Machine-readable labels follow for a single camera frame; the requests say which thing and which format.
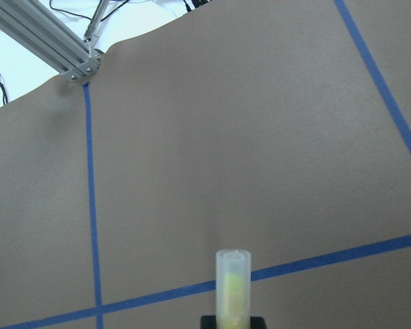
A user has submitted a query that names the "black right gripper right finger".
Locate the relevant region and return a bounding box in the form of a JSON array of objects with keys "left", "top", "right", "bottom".
[{"left": 249, "top": 316, "right": 267, "bottom": 329}]

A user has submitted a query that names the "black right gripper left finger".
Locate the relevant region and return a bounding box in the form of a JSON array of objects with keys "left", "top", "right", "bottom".
[{"left": 200, "top": 315, "right": 217, "bottom": 329}]

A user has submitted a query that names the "aluminium frame post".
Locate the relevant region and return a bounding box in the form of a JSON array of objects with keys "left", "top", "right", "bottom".
[{"left": 0, "top": 1, "right": 101, "bottom": 81}]

